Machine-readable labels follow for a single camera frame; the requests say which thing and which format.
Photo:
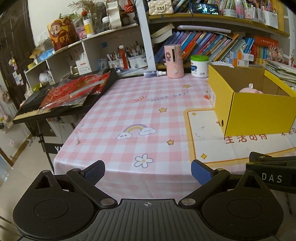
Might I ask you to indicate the pastel bottle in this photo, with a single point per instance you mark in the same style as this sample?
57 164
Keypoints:
239 9

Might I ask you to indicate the black electronic keyboard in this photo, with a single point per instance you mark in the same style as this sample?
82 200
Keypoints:
30 97

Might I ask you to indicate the stack of paper booklets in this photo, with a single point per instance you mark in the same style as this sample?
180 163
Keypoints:
279 71

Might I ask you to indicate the white jar with green lid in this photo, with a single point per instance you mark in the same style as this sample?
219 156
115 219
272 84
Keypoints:
198 69

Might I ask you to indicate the reindeer wall sticker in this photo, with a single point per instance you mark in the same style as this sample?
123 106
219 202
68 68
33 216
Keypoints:
292 58

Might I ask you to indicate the pink plush pig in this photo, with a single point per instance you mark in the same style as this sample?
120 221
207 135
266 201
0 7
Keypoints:
252 90

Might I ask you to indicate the pink patterned box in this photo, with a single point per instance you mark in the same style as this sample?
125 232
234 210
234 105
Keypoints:
81 32

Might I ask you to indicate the cream quilted handbag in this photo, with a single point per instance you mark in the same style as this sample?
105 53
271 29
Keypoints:
160 8

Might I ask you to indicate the thick book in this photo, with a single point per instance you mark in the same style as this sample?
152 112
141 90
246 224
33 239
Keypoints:
163 29
160 39

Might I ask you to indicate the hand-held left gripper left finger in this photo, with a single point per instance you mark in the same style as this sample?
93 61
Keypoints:
94 172

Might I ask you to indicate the red tassel ornament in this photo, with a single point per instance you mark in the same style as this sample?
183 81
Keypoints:
124 60

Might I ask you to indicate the yellow folder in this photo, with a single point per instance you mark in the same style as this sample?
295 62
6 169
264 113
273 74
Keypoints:
280 16

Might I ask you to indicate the yellow cardboard box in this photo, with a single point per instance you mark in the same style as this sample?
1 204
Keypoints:
256 115

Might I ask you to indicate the long white bar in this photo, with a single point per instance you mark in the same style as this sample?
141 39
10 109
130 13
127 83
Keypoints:
203 28

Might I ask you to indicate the white bottle with yellow label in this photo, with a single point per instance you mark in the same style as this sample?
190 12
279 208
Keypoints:
89 29

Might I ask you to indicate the row of colorful children's books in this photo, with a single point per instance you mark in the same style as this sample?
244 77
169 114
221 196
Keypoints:
208 45

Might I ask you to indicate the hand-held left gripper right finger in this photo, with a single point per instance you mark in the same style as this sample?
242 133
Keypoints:
201 173

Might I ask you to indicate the orange white medicine box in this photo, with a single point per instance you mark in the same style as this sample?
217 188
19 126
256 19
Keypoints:
237 62
241 56

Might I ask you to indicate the black keyboard stand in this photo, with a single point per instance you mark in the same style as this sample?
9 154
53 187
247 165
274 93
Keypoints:
52 148

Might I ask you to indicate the yellow-edged shelf board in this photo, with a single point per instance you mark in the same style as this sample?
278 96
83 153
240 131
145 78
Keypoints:
185 19

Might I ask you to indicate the small tin can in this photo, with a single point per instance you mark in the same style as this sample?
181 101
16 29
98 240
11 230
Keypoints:
74 70

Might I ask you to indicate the white desk organizer with pens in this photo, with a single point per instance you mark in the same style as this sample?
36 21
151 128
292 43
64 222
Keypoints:
270 19

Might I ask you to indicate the white wall switches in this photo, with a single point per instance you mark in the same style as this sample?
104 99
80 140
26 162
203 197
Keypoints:
42 37

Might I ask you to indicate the black wide-screen phone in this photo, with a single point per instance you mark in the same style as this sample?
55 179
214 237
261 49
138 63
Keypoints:
205 8

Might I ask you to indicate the white plastic bag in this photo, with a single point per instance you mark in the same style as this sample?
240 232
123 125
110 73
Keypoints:
46 77

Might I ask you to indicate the colorful stick bundle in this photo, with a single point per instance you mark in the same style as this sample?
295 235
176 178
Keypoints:
275 54

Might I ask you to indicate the white shelf unit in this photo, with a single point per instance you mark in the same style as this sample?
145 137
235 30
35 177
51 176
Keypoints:
97 44

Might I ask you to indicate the red boxed book set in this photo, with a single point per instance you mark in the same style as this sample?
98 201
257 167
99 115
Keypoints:
266 41

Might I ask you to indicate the white frilly cloth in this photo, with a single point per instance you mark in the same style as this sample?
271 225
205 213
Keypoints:
220 64

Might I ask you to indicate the pink cylindrical humidifier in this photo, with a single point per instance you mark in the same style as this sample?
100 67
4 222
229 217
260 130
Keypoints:
174 67

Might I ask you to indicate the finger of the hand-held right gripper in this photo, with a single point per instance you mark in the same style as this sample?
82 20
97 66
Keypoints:
266 159

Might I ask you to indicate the red fortune god box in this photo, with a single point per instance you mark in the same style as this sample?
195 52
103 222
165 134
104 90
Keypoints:
61 34

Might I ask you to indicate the dark wooden door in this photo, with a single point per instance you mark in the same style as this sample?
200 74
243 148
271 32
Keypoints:
13 34

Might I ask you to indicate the blue wipes pack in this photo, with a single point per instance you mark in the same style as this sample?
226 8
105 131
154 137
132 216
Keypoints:
46 55

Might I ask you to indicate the dried flowers in glass vase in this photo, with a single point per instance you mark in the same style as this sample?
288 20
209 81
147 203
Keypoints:
87 4

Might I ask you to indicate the small spray bottle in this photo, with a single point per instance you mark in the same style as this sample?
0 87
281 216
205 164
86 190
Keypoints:
150 74

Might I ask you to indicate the pile of red decoration packets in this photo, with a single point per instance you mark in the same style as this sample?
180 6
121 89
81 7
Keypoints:
67 92

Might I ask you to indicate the white pen holder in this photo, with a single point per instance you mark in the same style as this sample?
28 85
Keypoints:
115 64
137 62

